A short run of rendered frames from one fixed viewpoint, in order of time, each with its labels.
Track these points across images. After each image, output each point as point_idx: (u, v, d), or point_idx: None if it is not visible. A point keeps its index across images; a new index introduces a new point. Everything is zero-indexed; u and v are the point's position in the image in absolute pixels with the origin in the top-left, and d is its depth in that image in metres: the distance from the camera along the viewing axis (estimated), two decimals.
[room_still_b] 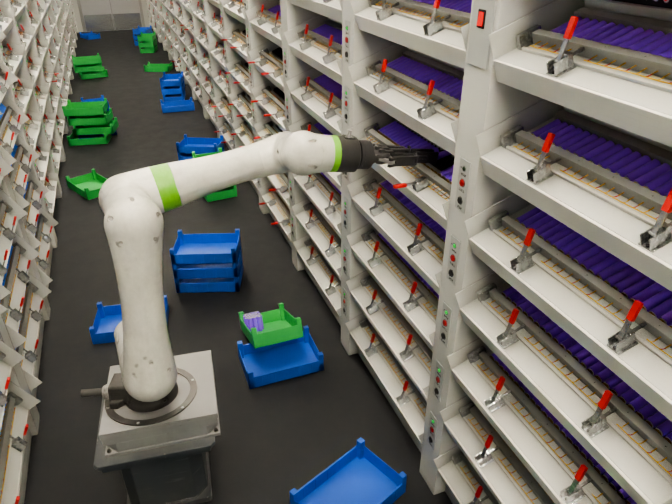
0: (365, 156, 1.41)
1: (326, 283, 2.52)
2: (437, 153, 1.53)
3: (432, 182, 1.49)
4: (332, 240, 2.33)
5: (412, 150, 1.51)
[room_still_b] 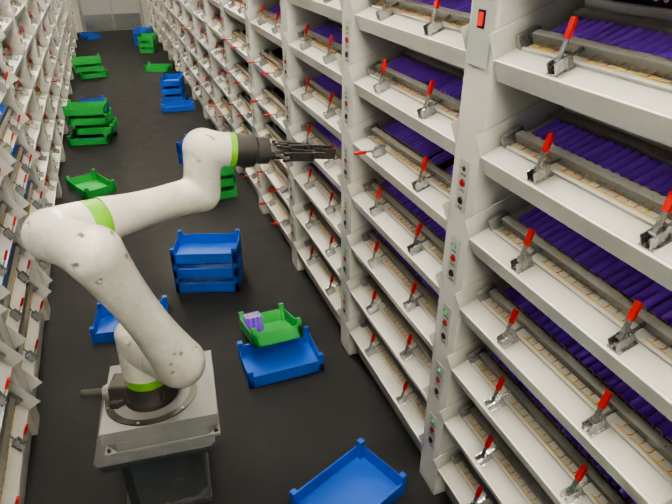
0: None
1: (326, 283, 2.52)
2: (439, 159, 1.54)
3: (438, 179, 1.50)
4: (332, 240, 2.33)
5: None
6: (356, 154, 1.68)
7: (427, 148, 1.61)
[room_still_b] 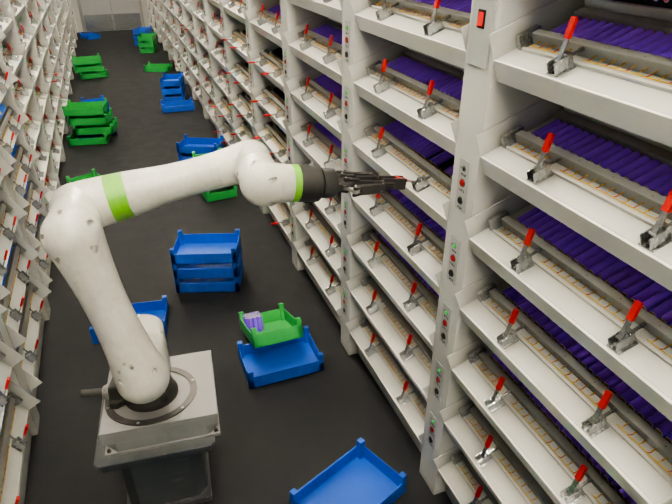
0: None
1: (326, 283, 2.52)
2: (439, 159, 1.54)
3: (436, 180, 1.49)
4: (332, 240, 2.33)
5: None
6: (383, 128, 1.67)
7: (427, 148, 1.61)
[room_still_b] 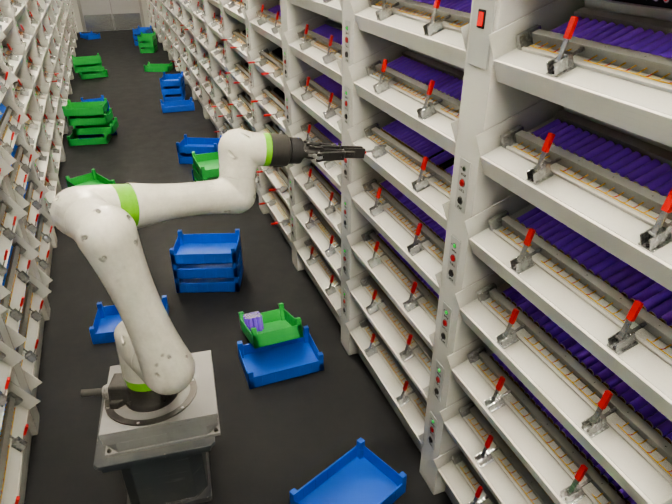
0: None
1: (326, 283, 2.52)
2: (439, 159, 1.54)
3: (438, 179, 1.50)
4: (332, 240, 2.33)
5: None
6: None
7: (427, 148, 1.61)
